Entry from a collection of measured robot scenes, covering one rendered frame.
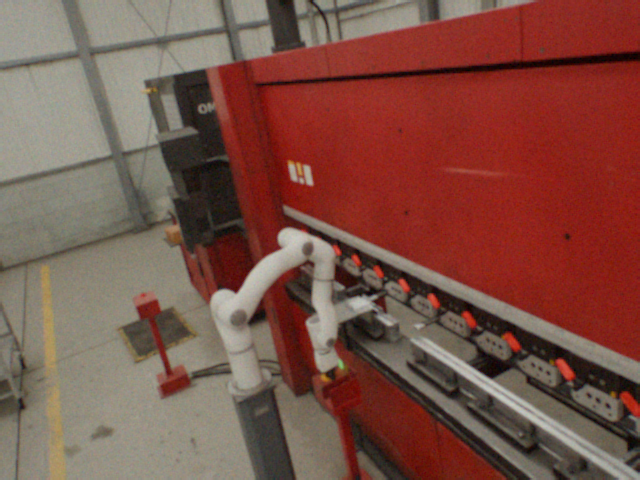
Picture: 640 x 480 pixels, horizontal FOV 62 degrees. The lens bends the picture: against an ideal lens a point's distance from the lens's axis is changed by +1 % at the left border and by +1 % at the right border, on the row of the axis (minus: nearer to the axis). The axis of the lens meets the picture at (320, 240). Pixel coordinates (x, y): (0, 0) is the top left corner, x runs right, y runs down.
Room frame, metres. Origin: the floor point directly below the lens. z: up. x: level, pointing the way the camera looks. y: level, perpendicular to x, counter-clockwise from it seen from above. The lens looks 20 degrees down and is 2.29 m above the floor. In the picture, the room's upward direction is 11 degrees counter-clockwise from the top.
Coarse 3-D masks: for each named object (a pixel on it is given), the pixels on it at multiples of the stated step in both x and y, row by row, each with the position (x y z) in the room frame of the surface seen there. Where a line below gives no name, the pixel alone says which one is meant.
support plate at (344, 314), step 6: (348, 300) 2.56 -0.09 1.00; (354, 300) 2.55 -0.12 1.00; (336, 306) 2.52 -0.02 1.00; (342, 306) 2.50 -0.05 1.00; (366, 306) 2.45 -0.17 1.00; (336, 312) 2.45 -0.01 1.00; (342, 312) 2.44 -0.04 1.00; (348, 312) 2.43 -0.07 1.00; (360, 312) 2.40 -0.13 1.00; (366, 312) 2.40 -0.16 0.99; (342, 318) 2.37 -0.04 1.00; (348, 318) 2.36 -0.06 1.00
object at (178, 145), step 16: (192, 128) 3.57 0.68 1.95; (160, 144) 3.23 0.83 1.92; (176, 144) 3.22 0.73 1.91; (192, 144) 3.25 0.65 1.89; (176, 160) 3.21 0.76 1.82; (192, 160) 3.24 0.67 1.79; (192, 176) 3.62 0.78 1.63; (192, 192) 3.61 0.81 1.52; (208, 224) 3.64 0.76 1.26; (208, 240) 3.61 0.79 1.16
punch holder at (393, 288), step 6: (384, 264) 2.20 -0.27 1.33; (390, 264) 2.15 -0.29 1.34; (384, 270) 2.20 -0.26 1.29; (390, 270) 2.16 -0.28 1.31; (396, 270) 2.11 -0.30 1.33; (402, 270) 2.08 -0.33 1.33; (384, 276) 2.21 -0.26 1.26; (390, 276) 2.16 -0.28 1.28; (396, 276) 2.12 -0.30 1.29; (402, 276) 2.08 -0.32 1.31; (390, 282) 2.17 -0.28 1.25; (396, 282) 2.12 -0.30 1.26; (408, 282) 2.09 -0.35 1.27; (390, 288) 2.17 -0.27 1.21; (396, 288) 2.12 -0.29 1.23; (390, 294) 2.18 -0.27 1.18; (396, 294) 2.13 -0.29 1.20; (402, 294) 2.09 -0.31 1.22; (402, 300) 2.09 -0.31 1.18; (408, 300) 2.09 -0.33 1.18
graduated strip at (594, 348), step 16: (288, 208) 3.19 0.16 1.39; (320, 224) 2.78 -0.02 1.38; (352, 240) 2.45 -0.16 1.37; (432, 272) 1.87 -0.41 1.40; (464, 288) 1.70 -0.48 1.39; (496, 304) 1.56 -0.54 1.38; (528, 320) 1.44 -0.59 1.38; (560, 336) 1.33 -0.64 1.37; (576, 336) 1.28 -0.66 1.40; (592, 352) 1.23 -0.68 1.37; (608, 352) 1.19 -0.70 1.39
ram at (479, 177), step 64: (576, 64) 1.29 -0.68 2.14; (320, 128) 2.58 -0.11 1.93; (384, 128) 2.06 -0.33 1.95; (448, 128) 1.70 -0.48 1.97; (512, 128) 1.45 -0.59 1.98; (576, 128) 1.27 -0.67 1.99; (320, 192) 2.71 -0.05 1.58; (384, 192) 2.12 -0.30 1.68; (448, 192) 1.74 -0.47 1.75; (512, 192) 1.47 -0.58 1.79; (576, 192) 1.27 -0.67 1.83; (384, 256) 2.19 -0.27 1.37; (448, 256) 1.77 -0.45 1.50; (512, 256) 1.48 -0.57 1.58; (576, 256) 1.27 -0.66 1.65; (512, 320) 1.50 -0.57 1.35; (576, 320) 1.28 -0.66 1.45
